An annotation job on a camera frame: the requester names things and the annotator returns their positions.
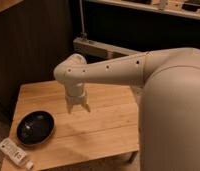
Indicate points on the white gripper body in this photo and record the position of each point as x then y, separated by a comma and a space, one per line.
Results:
77, 100

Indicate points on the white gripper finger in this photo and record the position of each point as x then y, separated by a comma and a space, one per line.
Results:
86, 106
69, 108

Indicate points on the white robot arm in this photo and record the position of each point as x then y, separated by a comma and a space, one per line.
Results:
169, 108

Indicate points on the black ceramic bowl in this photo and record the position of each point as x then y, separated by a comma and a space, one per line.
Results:
35, 128

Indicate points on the wooden table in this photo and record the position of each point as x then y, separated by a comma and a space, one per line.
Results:
108, 128

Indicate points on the metal pole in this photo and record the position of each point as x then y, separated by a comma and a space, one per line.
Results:
83, 32

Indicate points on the wooden shelf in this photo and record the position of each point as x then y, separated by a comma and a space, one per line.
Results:
169, 7

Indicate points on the grey metal rail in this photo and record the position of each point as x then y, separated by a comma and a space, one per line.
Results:
88, 47

